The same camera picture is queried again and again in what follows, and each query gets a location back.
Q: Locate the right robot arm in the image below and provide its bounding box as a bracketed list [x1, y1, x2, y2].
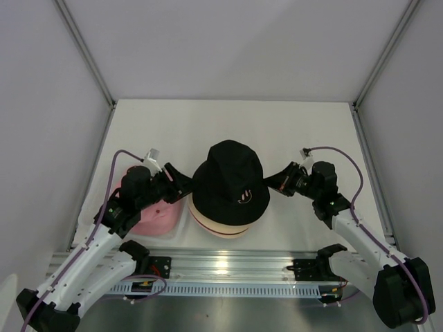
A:
[264, 161, 435, 329]

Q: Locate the beige cap with script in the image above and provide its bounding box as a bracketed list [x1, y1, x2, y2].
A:
[188, 199, 256, 239]

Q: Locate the black bucket hat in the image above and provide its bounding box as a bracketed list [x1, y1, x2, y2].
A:
[192, 140, 270, 226]

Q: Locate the purple cable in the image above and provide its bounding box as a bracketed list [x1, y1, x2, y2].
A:
[309, 145, 437, 324]
[20, 149, 146, 332]

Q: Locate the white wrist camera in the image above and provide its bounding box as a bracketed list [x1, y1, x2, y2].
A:
[143, 148, 162, 176]
[300, 148, 315, 170]

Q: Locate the aluminium rail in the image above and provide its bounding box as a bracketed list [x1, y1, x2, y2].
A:
[46, 247, 422, 286]

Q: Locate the white slotted cable duct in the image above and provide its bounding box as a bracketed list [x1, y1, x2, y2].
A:
[107, 281, 321, 299]

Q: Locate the aluminium frame post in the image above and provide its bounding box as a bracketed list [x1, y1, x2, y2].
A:
[352, 0, 424, 111]
[52, 0, 116, 109]

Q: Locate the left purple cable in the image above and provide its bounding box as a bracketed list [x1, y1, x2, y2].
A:
[20, 149, 146, 332]

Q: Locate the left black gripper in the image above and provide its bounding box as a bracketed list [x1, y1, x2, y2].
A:
[137, 162, 201, 210]

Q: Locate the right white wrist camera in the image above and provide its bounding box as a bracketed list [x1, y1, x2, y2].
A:
[300, 148, 315, 170]

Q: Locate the right aluminium frame post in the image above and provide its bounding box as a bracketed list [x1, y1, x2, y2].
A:
[352, 0, 424, 111]

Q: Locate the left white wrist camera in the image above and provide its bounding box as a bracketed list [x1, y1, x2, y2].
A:
[143, 148, 162, 176]

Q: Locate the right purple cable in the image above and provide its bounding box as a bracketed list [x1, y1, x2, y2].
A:
[309, 145, 437, 324]

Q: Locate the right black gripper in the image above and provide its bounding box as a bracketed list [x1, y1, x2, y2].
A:
[261, 162, 320, 201]

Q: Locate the white plastic tray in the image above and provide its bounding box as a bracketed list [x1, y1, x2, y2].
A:
[73, 199, 186, 244]

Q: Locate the left aluminium frame post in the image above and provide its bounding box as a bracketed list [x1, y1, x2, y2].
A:
[52, 0, 116, 109]

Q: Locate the pink cap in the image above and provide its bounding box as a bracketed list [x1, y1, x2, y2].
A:
[103, 166, 181, 237]

